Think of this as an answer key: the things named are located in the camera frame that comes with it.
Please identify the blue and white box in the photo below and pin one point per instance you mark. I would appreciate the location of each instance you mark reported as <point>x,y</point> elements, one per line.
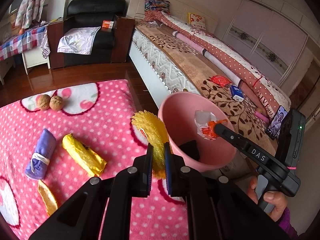
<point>237,92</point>

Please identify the orange and white plastic wrapper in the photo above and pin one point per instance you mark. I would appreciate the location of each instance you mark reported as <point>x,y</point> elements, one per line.
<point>206,131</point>

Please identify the purple cloth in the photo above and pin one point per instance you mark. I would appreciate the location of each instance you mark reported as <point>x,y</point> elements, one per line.
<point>42,150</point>

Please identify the person's right forearm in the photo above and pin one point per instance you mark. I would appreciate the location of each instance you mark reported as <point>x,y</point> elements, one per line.
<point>287,225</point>

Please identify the white floral pillowcase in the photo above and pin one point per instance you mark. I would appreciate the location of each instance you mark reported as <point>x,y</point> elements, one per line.
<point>77,40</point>

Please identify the brown walnut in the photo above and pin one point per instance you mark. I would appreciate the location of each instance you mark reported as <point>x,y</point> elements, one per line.
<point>56,103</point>
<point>43,102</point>

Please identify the red dotted quilt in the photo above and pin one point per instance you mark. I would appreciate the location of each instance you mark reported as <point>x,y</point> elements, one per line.
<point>225,55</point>

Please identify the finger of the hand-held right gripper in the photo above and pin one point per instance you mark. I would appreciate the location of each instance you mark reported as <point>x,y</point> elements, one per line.
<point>240,142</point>

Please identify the pink plastic bucket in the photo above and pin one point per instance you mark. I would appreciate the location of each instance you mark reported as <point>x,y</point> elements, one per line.
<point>175,110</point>

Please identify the white wardrobe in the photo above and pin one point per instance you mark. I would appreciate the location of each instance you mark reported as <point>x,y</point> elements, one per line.
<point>275,30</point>

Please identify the brown leaf pattern blanket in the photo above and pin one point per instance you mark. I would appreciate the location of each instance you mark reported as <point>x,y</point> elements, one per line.
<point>185,55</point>

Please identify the colourful cartoon pillow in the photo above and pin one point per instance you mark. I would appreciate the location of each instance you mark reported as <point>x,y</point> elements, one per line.
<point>156,3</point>

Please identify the pink rolled mat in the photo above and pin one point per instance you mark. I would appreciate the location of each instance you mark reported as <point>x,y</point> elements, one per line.
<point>192,42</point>

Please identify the yellow floral pillow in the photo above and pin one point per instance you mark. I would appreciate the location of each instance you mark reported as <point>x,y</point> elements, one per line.
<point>197,20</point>

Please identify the smartphone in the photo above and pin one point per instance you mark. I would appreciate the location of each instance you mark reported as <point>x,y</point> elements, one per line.
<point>275,122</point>

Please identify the orange peel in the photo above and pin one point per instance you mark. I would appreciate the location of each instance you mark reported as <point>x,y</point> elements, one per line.
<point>47,197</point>

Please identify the person's right hand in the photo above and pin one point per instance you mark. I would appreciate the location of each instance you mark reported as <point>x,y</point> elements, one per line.
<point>277,202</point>

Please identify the white desk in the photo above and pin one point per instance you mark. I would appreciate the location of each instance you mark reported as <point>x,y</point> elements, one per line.
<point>33,57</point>

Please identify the yellow foam fruit net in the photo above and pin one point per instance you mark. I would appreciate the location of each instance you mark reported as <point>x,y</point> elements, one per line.
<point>152,130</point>

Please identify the black foam fruit net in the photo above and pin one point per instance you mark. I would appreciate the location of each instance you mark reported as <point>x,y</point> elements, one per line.
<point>190,150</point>

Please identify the red snack packet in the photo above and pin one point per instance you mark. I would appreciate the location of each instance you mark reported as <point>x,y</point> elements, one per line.
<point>221,80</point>

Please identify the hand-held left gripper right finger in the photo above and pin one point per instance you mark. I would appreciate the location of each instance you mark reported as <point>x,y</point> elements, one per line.
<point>167,170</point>

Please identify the black leather armchair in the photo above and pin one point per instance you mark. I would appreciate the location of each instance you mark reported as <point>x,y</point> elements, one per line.
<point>95,7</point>

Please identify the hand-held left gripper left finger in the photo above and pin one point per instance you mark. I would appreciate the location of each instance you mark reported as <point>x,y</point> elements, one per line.
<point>150,170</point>

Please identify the yellow snack wrapper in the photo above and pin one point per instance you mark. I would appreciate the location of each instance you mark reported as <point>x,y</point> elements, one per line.
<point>82,155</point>

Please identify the white bed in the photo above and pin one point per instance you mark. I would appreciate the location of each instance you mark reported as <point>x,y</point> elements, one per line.
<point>155,52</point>

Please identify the white patterned padded jacket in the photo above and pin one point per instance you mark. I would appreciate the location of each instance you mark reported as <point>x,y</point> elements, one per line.
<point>30,2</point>

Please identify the pink tube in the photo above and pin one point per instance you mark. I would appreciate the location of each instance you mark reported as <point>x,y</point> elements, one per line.
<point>262,116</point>

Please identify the orange cardboard box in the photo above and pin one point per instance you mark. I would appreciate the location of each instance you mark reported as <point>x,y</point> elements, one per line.
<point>107,24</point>

